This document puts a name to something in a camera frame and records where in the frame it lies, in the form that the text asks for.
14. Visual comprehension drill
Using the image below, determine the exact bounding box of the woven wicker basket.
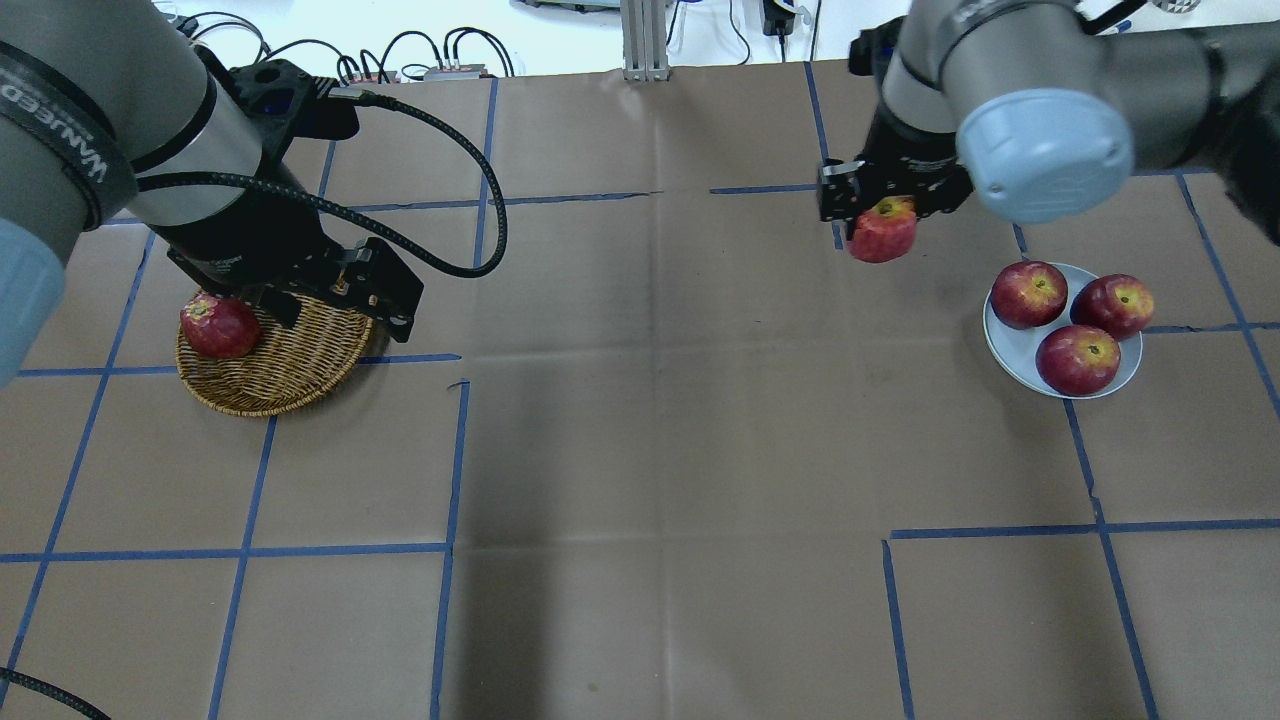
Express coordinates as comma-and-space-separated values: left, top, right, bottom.
175, 296, 374, 418

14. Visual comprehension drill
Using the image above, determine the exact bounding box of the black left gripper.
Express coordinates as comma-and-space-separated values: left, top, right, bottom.
165, 176, 422, 343

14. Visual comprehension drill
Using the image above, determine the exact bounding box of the dark red basket apple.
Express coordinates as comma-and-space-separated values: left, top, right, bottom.
180, 293, 262, 359

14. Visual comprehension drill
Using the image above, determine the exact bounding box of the red yellow apple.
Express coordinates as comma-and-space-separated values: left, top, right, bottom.
845, 196, 918, 264

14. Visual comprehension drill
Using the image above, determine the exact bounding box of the light blue plate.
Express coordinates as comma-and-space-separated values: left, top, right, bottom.
983, 263, 1144, 398

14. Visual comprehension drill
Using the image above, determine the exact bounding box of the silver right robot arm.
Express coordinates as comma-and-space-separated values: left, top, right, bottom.
817, 1, 1279, 242

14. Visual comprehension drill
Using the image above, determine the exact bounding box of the red plate apple front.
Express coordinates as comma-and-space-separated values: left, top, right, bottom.
1036, 324, 1123, 397

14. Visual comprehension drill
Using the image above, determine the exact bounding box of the aluminium frame post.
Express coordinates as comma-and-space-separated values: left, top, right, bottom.
620, 0, 669, 82

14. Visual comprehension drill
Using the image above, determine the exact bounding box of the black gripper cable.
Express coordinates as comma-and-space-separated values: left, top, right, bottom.
134, 88, 509, 279

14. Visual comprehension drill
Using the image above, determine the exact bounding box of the red plate apple back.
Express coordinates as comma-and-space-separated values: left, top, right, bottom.
1070, 274, 1156, 341

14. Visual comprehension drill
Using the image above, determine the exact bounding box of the red plate apple left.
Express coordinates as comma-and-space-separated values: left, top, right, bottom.
988, 260, 1069, 331

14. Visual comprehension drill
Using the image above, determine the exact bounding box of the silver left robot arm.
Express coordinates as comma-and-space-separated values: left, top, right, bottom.
1, 1, 422, 382

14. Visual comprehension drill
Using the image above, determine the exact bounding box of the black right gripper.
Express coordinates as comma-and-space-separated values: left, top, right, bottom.
818, 105, 973, 222

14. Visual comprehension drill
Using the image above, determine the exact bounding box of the red plate apple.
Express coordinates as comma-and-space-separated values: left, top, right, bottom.
988, 260, 1069, 331
1070, 274, 1156, 341
1036, 324, 1123, 397

